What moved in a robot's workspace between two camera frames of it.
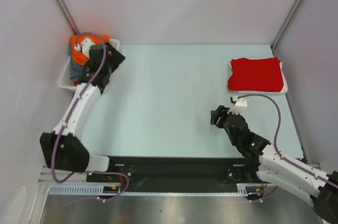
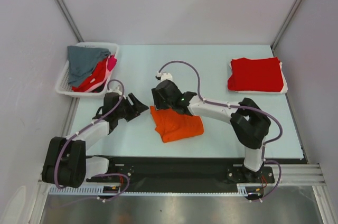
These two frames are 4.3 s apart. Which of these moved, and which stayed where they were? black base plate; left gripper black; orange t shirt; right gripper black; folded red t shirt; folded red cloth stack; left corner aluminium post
Moved: right gripper black; orange t shirt; left gripper black
Stayed: folded red t shirt; black base plate; folded red cloth stack; left corner aluminium post
